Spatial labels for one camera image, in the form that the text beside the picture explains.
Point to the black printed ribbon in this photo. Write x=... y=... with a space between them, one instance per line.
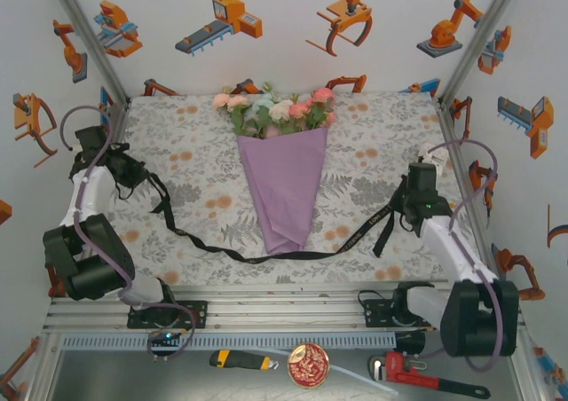
x=290 y=255

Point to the purple wrapping paper sheet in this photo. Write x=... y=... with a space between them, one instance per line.
x=284 y=183

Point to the fake flower bouquet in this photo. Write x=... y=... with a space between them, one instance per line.
x=284 y=110

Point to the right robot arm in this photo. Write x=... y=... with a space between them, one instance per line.
x=479 y=321

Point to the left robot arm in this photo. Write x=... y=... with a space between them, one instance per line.
x=84 y=263

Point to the floral patterned tablecloth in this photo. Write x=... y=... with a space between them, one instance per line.
x=355 y=175

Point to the small black controller board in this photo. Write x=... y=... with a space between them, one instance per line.
x=166 y=340

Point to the red pipe wrench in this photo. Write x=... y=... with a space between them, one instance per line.
x=399 y=370

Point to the clear plastic tube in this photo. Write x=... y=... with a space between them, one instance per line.
x=355 y=374

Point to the round red gold tin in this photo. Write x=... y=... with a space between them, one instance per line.
x=308 y=366

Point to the black yellow utility knife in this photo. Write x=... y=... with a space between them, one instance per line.
x=235 y=359

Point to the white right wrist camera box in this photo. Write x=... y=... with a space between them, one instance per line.
x=427 y=154

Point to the aluminium side rail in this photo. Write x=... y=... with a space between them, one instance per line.
x=122 y=112
x=449 y=126

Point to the aluminium corner post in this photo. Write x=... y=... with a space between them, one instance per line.
x=90 y=41
x=477 y=41

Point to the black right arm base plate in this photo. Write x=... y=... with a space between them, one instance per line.
x=377 y=314

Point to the aluminium rail base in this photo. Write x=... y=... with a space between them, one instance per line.
x=288 y=305

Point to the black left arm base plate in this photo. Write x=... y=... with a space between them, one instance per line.
x=195 y=314

